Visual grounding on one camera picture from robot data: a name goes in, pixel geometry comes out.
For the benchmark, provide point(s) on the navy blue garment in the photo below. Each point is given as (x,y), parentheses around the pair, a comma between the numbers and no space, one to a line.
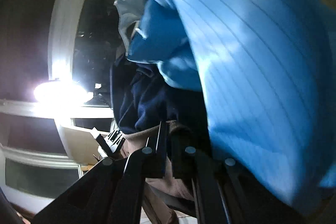
(147,98)

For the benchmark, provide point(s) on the light wooden board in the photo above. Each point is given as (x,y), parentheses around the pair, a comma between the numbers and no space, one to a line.
(78,140)

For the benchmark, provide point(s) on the brown garment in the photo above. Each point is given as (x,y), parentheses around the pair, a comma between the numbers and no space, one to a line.
(173,187)

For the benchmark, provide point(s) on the white window frame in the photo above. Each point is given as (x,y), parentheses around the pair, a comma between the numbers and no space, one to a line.
(63,29)

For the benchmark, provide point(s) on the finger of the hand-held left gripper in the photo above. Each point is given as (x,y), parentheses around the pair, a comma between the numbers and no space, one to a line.
(111,141)

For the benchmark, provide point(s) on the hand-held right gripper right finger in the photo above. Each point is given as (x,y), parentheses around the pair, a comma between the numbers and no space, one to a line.
(181,161)

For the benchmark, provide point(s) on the blue striped plastic bag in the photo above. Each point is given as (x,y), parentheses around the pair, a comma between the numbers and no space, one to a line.
(249,56)

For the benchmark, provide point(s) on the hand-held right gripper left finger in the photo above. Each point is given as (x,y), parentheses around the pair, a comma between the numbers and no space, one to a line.
(157,161)

